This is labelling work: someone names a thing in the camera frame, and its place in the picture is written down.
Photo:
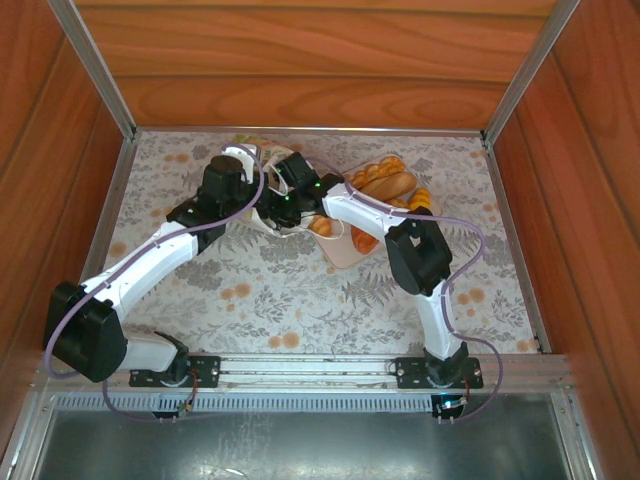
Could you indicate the golden fake croissant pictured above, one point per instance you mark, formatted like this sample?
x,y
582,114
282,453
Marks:
x,y
321,226

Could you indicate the printed paper bag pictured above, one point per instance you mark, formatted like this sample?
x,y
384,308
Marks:
x,y
257,224

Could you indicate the reddish brown fake bread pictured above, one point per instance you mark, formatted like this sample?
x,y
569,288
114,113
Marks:
x,y
365,241

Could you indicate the braided orange fake bread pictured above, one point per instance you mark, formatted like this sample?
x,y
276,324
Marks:
x,y
380,170

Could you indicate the long tan fake bread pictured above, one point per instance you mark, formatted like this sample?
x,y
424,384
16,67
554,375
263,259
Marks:
x,y
395,185

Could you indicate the yellow ridged fake bread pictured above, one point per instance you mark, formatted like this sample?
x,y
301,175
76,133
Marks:
x,y
421,197

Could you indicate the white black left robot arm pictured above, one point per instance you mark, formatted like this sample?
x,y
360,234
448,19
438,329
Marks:
x,y
150,260

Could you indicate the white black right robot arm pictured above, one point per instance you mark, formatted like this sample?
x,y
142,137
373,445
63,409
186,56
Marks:
x,y
365,215

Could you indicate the pink plastic tray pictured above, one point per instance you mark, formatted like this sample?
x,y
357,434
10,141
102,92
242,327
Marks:
x,y
340,250

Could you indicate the grey side edge strip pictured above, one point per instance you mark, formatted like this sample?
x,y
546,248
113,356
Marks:
x,y
111,200

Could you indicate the floral tablecloth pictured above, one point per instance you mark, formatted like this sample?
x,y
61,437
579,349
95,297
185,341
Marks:
x,y
300,310

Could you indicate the small circuit board connector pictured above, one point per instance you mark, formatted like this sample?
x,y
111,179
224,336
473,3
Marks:
x,y
450,406
187,407

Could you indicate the grey sheet metal panel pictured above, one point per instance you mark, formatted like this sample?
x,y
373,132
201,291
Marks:
x,y
300,450

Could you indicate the thin aluminium edge rail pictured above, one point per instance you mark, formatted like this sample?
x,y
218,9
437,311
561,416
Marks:
x,y
375,131

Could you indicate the aluminium mounting rail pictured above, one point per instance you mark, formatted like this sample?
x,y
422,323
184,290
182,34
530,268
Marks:
x,y
310,370

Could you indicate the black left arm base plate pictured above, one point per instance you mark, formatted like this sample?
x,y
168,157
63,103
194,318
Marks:
x,y
205,370

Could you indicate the aluminium frame post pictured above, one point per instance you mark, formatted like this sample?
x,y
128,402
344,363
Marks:
x,y
534,60
91,60

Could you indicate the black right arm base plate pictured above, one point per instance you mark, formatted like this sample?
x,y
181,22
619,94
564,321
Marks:
x,y
410,372

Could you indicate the aluminium side frame bar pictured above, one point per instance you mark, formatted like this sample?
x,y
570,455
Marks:
x,y
30,430
575,435

